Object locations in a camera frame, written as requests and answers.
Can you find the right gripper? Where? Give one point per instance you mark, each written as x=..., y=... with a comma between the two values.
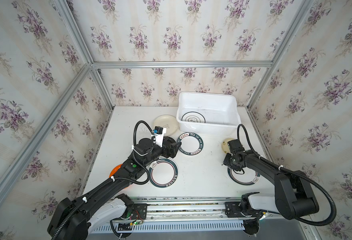
x=229, y=160

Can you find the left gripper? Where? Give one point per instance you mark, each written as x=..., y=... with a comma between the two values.
x=170, y=146

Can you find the black plate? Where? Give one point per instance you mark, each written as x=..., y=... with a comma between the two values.
x=168, y=143

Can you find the yellow cream plate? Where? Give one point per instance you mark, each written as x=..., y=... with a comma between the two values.
x=225, y=145

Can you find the white plate flower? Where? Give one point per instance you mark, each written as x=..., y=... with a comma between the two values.
x=193, y=117

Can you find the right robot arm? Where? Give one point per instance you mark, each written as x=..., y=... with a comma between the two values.
x=294, y=196

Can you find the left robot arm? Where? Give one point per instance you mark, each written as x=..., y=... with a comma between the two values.
x=75, y=220

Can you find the cream plate near bin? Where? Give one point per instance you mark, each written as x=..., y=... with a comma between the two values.
x=168, y=122

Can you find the white plastic bin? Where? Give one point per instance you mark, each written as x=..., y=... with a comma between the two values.
x=220, y=112

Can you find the white plate green lettered rim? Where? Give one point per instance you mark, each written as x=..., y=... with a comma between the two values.
x=191, y=143

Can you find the white plate green red rim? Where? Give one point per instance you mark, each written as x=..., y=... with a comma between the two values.
x=163, y=173

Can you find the orange plate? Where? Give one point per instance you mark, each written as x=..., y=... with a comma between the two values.
x=115, y=170

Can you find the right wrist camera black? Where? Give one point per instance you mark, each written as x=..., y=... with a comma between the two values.
x=235, y=146

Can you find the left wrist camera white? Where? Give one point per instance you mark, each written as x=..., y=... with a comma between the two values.
x=158, y=135

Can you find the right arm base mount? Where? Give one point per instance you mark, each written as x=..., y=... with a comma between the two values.
x=243, y=208

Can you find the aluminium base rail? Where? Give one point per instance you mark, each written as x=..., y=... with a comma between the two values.
x=177, y=215

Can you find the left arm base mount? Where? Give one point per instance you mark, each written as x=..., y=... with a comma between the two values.
x=132, y=215

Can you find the aluminium frame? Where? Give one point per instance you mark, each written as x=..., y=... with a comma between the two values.
x=91, y=67

